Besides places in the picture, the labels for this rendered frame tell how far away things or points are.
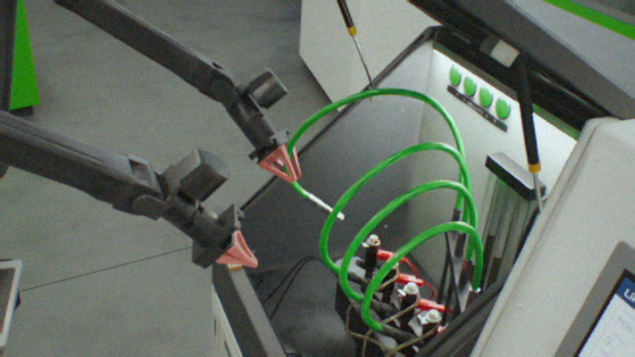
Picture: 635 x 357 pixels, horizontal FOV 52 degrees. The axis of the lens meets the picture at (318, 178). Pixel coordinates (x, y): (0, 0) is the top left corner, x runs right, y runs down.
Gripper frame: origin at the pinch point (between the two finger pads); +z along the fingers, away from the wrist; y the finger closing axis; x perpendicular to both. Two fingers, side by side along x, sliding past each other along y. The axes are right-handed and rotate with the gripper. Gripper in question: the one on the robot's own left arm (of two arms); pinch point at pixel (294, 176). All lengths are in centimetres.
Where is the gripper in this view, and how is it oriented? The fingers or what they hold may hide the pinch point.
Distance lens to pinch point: 136.7
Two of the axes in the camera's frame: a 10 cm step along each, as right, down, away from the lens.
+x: -7.3, 5.5, 4.0
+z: 6.1, 7.9, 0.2
